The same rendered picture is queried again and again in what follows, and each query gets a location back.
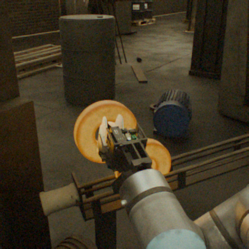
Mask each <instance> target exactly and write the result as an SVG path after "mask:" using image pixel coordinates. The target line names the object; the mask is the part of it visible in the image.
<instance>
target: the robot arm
mask: <svg viewBox="0 0 249 249"><path fill-rule="evenodd" d="M139 129H140V131H141V133H142V134H143V138H141V136H140V135H139V133H138V132H139ZM109 131H110V132H109ZM136 134H137V136H138V137H139V139H138V138H137V136H136ZM147 140H148V138H147V137H146V135H145V133H144V132H143V130H142V128H141V127H140V125H139V124H138V122H136V128H133V129H131V128H130V129H129V130H128V129H127V128H124V124H123V117H122V116H121V115H120V114H119V115H118V117H117V119H116V122H115V123H114V122H107V121H106V118H105V117H103V120H102V124H101V125H100V126H99V133H98V142H97V153H98V155H99V157H100V158H101V161H102V162H104V161H105V162H106V164H107V168H109V169H112V171H113V172H115V171H118V172H119V173H121V174H120V175H119V176H118V177H117V178H116V179H115V180H114V181H113V182H112V183H111V186H112V189H113V193H114V194H115V193H119V195H120V198H121V202H120V203H121V206H124V207H125V209H126V212H127V214H128V218H129V220H130V223H131V225H132V227H133V230H134V232H135V234H136V236H137V238H138V241H139V243H140V245H141V247H142V249H249V184H248V185H247V187H246V188H245V189H243V190H242V191H240V192H239V193H237V194H235V195H234V196H232V197H231V198H229V199H228V200H226V201H225V202H222V203H221V204H220V205H218V206H217V207H215V208H214V209H212V210H210V211H208V212H207V213H205V214H204V215H202V216H201V217H200V218H198V219H197V220H195V221H191V220H190V219H189V218H188V217H187V215H186V214H185V212H184V210H183V208H182V207H181V205H180V203H179V201H178V199H177V198H176V196H175V195H174V193H173V191H172V190H171V188H170V186H169V185H168V183H167V181H166V180H165V178H164V176H163V174H162V173H161V172H160V171H159V170H154V169H153V168H152V160H151V158H150V157H149V155H148V154H147V152H146V146H147Z"/></svg>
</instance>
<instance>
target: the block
mask: <svg viewBox="0 0 249 249"><path fill-rule="evenodd" d="M0 245H1V246H2V248H3V249H10V248H11V242H10V239H9V233H8V228H7V223H6V218H5V214H4V209H3V203H2V198H1V193H0Z"/></svg>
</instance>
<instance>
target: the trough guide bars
mask: <svg viewBox="0 0 249 249"><path fill-rule="evenodd" d="M245 138H249V133H248V134H245V135H241V136H238V137H235V138H232V139H229V140H226V141H222V142H219V143H215V144H213V145H210V146H207V147H203V148H200V149H197V150H194V151H190V152H187V153H184V154H181V155H176V156H172V157H171V167H170V171H169V173H165V174H163V176H164V178H168V177H171V176H174V175H178V176H175V177H172V178H169V179H166V181H167V183H171V182H174V181H178V187H179V190H181V189H183V188H186V177H189V176H193V175H196V174H198V173H201V172H204V171H208V170H210V169H213V168H216V167H219V166H222V165H225V164H228V163H230V162H233V161H237V160H240V159H242V158H246V157H249V152H247V151H249V147H247V148H242V149H241V145H244V144H247V143H249V139H247V140H243V141H241V140H242V139H245ZM232 142H234V143H233V144H231V145H228V146H224V147H221V148H218V149H215V150H211V149H213V148H216V147H220V146H223V145H227V144H229V143H232ZM231 148H234V149H233V152H230V153H227V154H224V155H221V156H218V157H214V158H211V159H209V160H206V161H202V162H199V163H196V164H194V165H190V166H187V167H184V168H181V169H178V170H175V171H173V166H177V165H180V164H183V163H186V162H189V161H192V160H195V159H198V158H201V157H204V156H208V155H211V154H213V153H217V152H220V151H223V150H229V149H231ZM208 150H211V151H209V152H204V151H208ZM201 152H204V153H201ZM244 152H247V153H244ZM196 153H200V154H197V155H194V156H191V157H187V156H190V155H193V154H196ZM240 153H244V154H241V155H238V154H240ZM234 155H238V156H235V157H232V158H229V157H231V156H234ZM184 157H187V158H185V159H182V160H179V161H175V162H173V161H174V160H177V159H180V158H184ZM225 158H229V159H227V160H224V161H220V160H223V159H225ZM216 161H220V162H217V163H214V164H211V165H209V166H206V167H202V166H205V165H208V164H210V163H213V162H216ZM199 167H202V168H199ZM195 168H199V169H196V170H193V171H190V172H187V173H186V171H189V170H192V169H195ZM114 179H116V175H111V176H108V177H105V178H101V179H98V180H95V181H92V182H89V183H85V184H82V185H80V188H81V189H83V188H84V190H82V191H81V193H82V195H86V199H84V200H83V204H84V205H85V204H88V203H91V204H90V205H86V206H84V210H85V211H87V210H90V209H92V211H93V215H94V219H95V218H99V217H101V216H102V212H101V205H105V204H107V203H110V202H113V201H117V200H120V199H121V198H120V195H116V196H113V197H110V198H107V199H104V200H101V201H100V199H103V198H106V197H109V196H112V195H115V194H118V193H115V194H114V193H113V190H111V191H108V192H105V193H102V194H99V195H96V196H94V193H93V192H94V191H97V190H100V189H103V188H106V187H111V183H112V182H113V181H112V182H109V183H105V184H102V185H99V186H96V187H93V186H95V185H98V184H100V183H104V182H107V181H110V180H114Z"/></svg>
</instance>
